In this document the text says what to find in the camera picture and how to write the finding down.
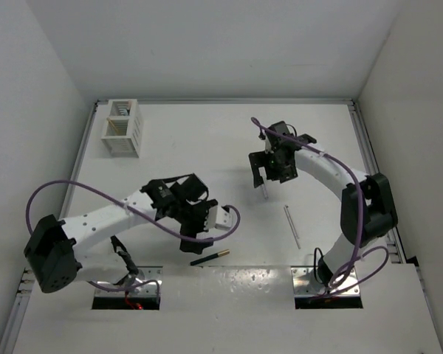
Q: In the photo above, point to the dark green gold pencil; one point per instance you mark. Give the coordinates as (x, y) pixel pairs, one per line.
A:
(210, 257)

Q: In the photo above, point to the thin wooden stick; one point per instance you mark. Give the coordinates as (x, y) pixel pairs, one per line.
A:
(113, 126)

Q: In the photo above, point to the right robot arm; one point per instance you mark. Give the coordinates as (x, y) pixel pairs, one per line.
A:
(367, 209)

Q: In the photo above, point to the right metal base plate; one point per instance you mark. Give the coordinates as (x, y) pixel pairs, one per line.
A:
(306, 286)

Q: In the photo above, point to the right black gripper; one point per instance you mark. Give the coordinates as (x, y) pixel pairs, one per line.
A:
(261, 159)

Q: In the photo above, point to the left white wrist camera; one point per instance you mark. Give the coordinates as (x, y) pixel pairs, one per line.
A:
(219, 218)

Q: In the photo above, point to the aluminium frame rail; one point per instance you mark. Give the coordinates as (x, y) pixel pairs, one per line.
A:
(393, 240)

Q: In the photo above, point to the black clear mascara tube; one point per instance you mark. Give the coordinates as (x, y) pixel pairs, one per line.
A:
(264, 191)

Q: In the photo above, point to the metal base plate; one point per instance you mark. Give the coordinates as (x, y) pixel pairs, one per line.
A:
(146, 283)
(306, 286)

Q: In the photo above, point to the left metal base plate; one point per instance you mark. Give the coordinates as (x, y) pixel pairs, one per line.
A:
(146, 283)

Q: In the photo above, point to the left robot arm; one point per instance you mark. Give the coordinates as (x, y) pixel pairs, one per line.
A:
(87, 248)

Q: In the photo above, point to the white two-slot organizer box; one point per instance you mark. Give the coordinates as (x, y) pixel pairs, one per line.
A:
(128, 143)

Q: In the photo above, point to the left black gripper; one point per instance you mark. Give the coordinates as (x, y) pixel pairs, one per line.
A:
(204, 209)

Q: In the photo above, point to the thin clear silver stick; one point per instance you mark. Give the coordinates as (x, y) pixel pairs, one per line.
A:
(292, 226)

